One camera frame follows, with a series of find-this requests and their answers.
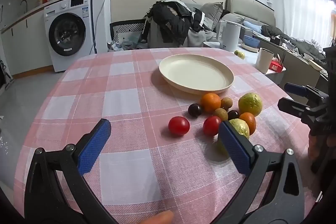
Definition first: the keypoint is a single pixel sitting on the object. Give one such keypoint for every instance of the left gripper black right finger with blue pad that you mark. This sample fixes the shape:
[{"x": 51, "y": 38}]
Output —
[{"x": 283, "y": 201}]

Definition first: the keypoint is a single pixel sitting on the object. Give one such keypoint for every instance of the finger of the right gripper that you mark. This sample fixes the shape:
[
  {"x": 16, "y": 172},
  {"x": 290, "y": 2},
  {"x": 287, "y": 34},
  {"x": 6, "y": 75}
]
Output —
[
  {"x": 307, "y": 91},
  {"x": 299, "y": 110}
]

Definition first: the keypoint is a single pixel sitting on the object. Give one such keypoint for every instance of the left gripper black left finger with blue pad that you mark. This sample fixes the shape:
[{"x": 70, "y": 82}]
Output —
[{"x": 56, "y": 191}]

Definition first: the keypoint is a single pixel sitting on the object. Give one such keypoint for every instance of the yellow-green citrus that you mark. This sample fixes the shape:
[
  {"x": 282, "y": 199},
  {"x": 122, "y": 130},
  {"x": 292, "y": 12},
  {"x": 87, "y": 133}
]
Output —
[
  {"x": 241, "y": 127},
  {"x": 250, "y": 103}
]

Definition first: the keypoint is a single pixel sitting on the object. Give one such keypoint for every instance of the orange mandarin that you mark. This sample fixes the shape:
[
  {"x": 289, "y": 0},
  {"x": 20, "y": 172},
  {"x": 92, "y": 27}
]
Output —
[
  {"x": 250, "y": 121},
  {"x": 210, "y": 102}
]

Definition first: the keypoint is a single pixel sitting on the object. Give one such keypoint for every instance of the dark plum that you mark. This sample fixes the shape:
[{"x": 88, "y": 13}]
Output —
[
  {"x": 195, "y": 110},
  {"x": 233, "y": 114}
]

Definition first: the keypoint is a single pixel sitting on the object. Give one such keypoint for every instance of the brown longan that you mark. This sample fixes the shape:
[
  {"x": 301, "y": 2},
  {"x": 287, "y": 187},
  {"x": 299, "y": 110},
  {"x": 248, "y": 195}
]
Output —
[
  {"x": 226, "y": 103},
  {"x": 221, "y": 113}
]

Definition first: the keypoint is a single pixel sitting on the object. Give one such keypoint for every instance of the red tomato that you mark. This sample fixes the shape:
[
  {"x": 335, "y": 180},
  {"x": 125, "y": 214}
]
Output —
[
  {"x": 211, "y": 126},
  {"x": 179, "y": 126}
]

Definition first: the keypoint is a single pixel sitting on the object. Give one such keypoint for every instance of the right hand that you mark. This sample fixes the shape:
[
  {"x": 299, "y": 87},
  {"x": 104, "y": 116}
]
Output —
[{"x": 313, "y": 149}]

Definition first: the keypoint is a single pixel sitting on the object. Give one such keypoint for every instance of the left hand fingertip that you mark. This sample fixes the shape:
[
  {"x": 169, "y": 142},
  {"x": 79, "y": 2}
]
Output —
[{"x": 165, "y": 217}]

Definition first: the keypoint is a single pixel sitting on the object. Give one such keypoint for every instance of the red small box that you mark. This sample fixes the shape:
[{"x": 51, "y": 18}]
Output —
[{"x": 276, "y": 65}]

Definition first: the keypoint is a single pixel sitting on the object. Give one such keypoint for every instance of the white cup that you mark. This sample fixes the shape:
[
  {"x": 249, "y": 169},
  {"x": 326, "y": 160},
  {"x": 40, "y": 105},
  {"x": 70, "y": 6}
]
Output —
[{"x": 264, "y": 59}]

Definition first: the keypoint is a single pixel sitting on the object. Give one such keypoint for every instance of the blue bowl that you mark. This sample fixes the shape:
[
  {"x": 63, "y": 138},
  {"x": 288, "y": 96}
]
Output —
[{"x": 251, "y": 42}]

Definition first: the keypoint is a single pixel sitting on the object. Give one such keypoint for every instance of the green fruit on side table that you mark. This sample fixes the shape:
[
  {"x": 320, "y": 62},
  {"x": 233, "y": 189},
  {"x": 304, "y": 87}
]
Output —
[{"x": 240, "y": 54}]

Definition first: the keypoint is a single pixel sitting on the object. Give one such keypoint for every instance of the grey sofa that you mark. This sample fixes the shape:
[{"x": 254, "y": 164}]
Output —
[{"x": 241, "y": 11}]

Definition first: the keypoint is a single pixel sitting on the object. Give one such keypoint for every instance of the white electric kettle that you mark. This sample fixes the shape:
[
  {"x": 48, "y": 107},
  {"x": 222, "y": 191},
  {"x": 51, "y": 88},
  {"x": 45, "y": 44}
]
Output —
[{"x": 228, "y": 34}]

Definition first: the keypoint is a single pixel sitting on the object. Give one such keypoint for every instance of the pink checkered tablecloth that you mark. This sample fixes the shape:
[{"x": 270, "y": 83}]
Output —
[{"x": 143, "y": 169}]

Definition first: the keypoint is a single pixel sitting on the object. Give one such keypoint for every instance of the cream round plate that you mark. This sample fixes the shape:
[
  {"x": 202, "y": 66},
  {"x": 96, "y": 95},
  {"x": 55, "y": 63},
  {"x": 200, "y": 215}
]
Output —
[{"x": 196, "y": 74}]

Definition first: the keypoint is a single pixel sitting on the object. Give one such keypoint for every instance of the grey pillow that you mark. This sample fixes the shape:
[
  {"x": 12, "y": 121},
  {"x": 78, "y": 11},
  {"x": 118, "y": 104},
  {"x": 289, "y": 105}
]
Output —
[{"x": 213, "y": 12}]

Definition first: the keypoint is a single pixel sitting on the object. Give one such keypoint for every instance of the pile of dark clothes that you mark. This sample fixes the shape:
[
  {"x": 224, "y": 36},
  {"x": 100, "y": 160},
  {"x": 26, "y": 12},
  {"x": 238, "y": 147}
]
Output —
[{"x": 172, "y": 24}]

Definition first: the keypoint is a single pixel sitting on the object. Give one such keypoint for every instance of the white washing machine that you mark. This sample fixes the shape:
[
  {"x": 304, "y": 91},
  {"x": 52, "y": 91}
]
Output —
[{"x": 69, "y": 30}]

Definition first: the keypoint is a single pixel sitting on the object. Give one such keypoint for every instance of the black mesh chair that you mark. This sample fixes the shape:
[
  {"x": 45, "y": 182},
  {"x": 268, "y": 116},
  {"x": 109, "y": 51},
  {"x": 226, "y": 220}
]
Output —
[{"x": 126, "y": 30}]

